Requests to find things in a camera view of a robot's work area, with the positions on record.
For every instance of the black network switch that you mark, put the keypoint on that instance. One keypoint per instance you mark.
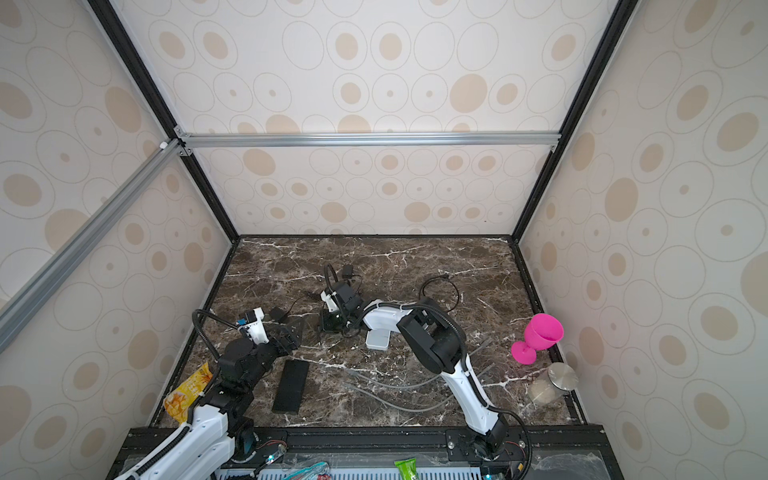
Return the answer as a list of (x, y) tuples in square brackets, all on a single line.
[(291, 387)]

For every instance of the white router box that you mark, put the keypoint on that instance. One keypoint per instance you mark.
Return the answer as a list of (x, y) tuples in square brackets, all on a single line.
[(378, 339)]

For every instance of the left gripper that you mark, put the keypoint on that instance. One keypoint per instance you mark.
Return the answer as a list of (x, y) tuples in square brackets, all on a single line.
[(291, 342)]

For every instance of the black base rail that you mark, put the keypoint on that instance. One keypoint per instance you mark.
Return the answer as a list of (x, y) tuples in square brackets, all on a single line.
[(457, 443)]

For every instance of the pink plastic goblet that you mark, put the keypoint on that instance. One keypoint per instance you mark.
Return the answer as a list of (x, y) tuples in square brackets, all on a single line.
[(542, 332)]

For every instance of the glass jar metal lid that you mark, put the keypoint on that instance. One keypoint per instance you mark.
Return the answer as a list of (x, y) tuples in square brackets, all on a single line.
[(557, 380)]

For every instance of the horizontal aluminium rail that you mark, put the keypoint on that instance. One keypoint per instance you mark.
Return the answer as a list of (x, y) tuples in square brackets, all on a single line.
[(381, 139)]

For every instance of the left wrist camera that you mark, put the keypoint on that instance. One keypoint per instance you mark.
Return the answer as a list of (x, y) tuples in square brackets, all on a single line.
[(251, 326)]

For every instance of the teal patterned item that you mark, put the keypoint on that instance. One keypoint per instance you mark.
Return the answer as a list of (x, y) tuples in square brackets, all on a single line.
[(319, 470)]

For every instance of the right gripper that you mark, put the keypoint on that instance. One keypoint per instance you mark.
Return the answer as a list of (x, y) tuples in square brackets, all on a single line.
[(326, 325)]

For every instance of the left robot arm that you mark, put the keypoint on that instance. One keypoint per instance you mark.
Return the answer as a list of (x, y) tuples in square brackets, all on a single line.
[(217, 428)]

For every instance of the black power adapter with cable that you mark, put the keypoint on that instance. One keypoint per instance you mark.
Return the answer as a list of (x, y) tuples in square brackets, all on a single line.
[(281, 315)]

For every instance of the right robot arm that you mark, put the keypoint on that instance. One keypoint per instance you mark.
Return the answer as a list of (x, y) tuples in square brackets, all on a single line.
[(438, 343)]

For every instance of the diagonal aluminium rail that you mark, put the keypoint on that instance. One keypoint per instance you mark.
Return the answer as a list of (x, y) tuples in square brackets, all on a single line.
[(22, 308)]

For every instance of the yellow snack bag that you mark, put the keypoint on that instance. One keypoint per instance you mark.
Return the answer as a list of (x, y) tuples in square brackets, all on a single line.
[(177, 403)]

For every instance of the green tube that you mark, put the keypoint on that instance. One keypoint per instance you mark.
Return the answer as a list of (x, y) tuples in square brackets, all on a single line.
[(407, 469)]

